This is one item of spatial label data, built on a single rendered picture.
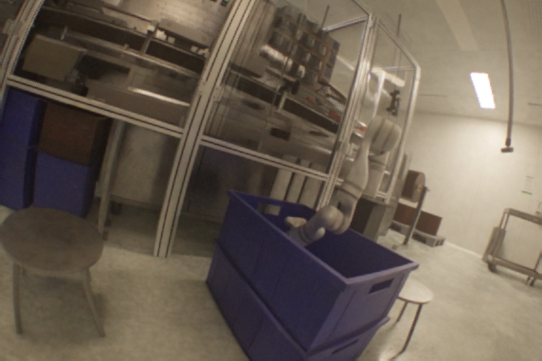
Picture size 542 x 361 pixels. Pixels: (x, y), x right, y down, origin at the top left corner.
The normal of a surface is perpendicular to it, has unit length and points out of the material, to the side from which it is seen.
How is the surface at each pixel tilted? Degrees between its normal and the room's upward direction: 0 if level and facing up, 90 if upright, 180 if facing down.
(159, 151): 90
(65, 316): 0
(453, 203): 90
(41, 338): 0
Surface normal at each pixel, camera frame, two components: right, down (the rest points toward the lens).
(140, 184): 0.49, 0.18
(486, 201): -0.81, -0.26
